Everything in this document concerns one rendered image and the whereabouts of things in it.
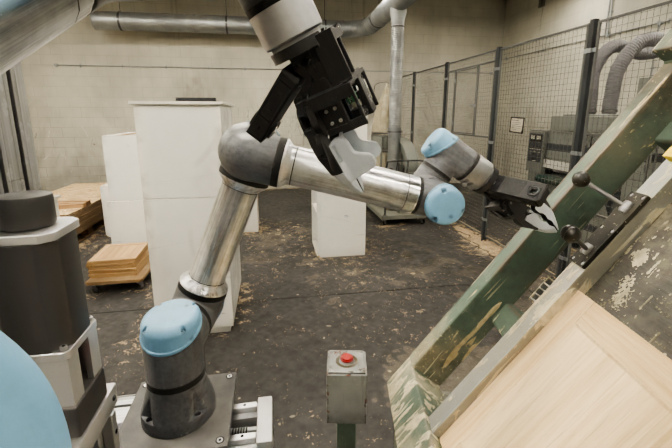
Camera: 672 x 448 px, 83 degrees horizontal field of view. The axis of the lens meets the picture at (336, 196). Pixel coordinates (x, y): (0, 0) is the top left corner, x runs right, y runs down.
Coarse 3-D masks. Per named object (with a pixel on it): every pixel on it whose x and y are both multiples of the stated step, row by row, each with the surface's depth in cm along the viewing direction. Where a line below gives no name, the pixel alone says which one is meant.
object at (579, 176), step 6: (576, 174) 87; (582, 174) 86; (588, 174) 86; (576, 180) 86; (582, 180) 86; (588, 180) 86; (576, 186) 88; (582, 186) 87; (588, 186) 87; (594, 186) 86; (600, 192) 85; (606, 192) 85; (612, 198) 84; (618, 204) 84; (624, 204) 83; (630, 204) 82; (624, 210) 82
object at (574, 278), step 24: (648, 192) 82; (648, 216) 81; (624, 240) 82; (576, 264) 87; (600, 264) 84; (552, 288) 89; (576, 288) 85; (528, 312) 91; (552, 312) 86; (504, 336) 93; (528, 336) 88; (504, 360) 89; (480, 384) 90; (456, 408) 92; (432, 432) 94
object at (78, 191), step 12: (60, 192) 610; (72, 192) 610; (84, 192) 610; (96, 192) 610; (96, 204) 551; (60, 216) 473; (72, 216) 484; (84, 216) 515; (96, 216) 549; (84, 228) 514; (96, 228) 563
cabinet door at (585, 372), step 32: (576, 320) 80; (608, 320) 74; (544, 352) 82; (576, 352) 76; (608, 352) 70; (640, 352) 65; (512, 384) 85; (544, 384) 78; (576, 384) 72; (608, 384) 67; (640, 384) 63; (480, 416) 87; (512, 416) 80; (544, 416) 74; (576, 416) 68; (608, 416) 64; (640, 416) 60
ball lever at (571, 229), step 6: (564, 228) 79; (570, 228) 78; (576, 228) 78; (564, 234) 79; (570, 234) 78; (576, 234) 78; (564, 240) 80; (570, 240) 78; (576, 240) 78; (582, 246) 83; (588, 246) 85; (582, 252) 85; (588, 252) 84
